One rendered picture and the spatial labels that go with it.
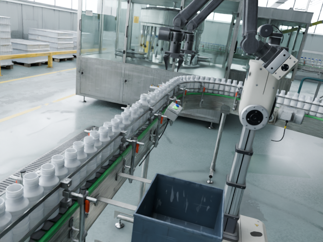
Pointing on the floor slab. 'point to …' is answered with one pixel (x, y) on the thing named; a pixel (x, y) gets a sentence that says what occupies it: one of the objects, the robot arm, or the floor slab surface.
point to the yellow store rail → (36, 56)
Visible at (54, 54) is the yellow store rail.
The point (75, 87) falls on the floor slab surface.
